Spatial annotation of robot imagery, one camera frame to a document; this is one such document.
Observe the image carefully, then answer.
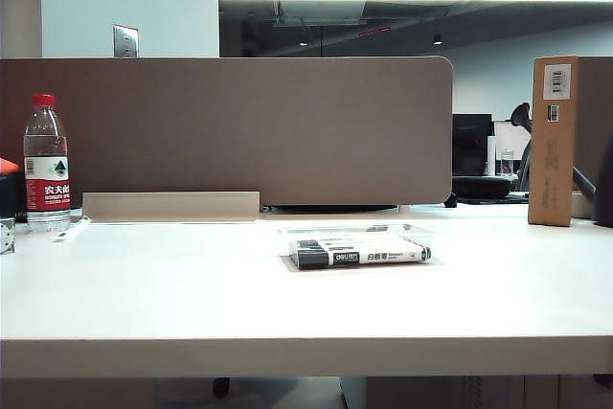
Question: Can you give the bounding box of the white marker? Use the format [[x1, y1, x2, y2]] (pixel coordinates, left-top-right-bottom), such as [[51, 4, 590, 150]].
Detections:
[[292, 244, 433, 270]]

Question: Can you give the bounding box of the clear plastic packaging box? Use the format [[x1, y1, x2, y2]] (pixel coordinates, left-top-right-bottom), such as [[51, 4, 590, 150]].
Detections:
[[275, 221, 444, 272]]

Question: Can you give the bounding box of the tall brown cardboard box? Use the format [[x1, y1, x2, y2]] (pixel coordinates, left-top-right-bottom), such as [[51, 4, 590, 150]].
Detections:
[[527, 55, 579, 227]]

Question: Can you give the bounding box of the clear box with coloured items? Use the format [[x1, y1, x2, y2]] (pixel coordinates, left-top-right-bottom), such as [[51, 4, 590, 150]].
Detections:
[[0, 216, 18, 257]]

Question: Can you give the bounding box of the black flat base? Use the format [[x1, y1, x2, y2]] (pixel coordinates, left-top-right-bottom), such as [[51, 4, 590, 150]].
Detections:
[[261, 204, 399, 215]]

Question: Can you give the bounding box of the black computer monitor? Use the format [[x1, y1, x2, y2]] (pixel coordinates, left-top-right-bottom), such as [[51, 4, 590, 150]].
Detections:
[[452, 113, 494, 176]]

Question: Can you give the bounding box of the black round cushion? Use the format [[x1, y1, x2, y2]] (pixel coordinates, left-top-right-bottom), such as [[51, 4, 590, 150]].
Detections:
[[451, 174, 513, 200]]

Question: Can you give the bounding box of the small clear bottle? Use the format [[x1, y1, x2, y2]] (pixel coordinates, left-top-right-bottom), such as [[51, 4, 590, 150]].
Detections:
[[499, 148, 517, 178]]

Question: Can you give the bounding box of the thin-bezel computer monitor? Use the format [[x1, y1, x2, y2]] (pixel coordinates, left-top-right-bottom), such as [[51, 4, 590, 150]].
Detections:
[[491, 120, 532, 175]]

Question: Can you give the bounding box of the black office chair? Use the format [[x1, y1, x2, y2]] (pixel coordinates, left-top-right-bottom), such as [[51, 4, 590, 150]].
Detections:
[[509, 102, 534, 194]]

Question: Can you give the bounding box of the white and green strip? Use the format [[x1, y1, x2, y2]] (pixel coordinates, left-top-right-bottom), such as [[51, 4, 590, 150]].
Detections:
[[51, 216, 92, 243]]

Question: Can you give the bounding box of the red-label water bottle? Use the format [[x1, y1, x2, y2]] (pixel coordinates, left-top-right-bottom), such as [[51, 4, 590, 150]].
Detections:
[[22, 92, 72, 234]]

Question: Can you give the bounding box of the dark blue object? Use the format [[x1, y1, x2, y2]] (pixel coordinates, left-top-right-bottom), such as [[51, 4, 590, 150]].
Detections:
[[0, 172, 28, 218]]

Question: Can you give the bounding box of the beige desk cable tray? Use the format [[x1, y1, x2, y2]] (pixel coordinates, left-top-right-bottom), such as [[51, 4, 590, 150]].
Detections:
[[80, 191, 262, 224]]

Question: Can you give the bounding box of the metal wall switch plate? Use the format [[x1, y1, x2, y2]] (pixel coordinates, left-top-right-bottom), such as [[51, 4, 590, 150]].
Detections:
[[112, 24, 140, 58]]

